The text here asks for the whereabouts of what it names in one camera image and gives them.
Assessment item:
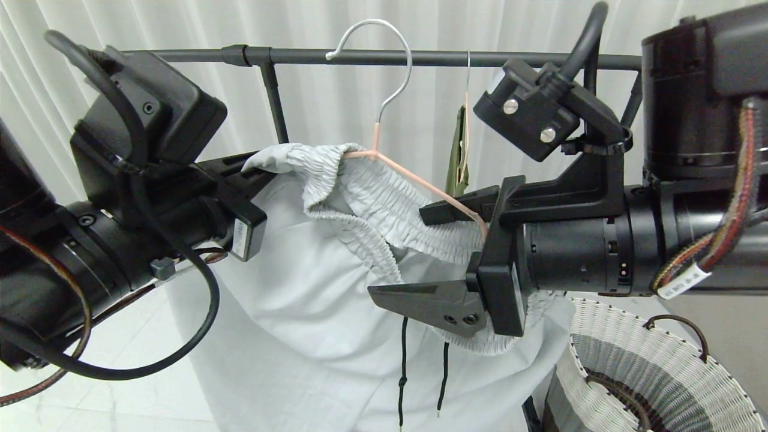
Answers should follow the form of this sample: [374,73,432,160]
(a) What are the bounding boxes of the black cable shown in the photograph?
[558,0,610,82]
[0,30,221,382]

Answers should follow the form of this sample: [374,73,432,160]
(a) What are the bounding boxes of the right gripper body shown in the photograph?
[467,176,664,338]

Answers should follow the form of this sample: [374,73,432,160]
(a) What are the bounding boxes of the pink clothes hanger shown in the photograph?
[459,51,473,184]
[326,19,490,242]

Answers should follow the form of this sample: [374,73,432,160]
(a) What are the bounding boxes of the green shirt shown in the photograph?
[445,105,472,197]

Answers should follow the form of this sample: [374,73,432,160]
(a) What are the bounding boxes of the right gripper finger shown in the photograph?
[419,185,502,226]
[367,280,488,338]

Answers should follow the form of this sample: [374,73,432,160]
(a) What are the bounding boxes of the black clothes rack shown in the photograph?
[120,45,644,432]

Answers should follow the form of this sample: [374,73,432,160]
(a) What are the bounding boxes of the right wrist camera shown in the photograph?
[473,57,634,227]

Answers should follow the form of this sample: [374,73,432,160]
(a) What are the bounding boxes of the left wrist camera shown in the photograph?
[71,48,229,202]

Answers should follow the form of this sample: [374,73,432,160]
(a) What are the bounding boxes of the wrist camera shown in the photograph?
[71,48,229,202]
[473,57,634,227]

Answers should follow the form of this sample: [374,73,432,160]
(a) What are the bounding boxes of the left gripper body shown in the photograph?
[63,180,268,289]

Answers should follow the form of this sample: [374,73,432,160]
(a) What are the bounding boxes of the white laundry basket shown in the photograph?
[542,298,767,432]

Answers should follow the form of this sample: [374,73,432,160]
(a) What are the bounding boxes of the pale grey shorts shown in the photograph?
[165,143,578,432]

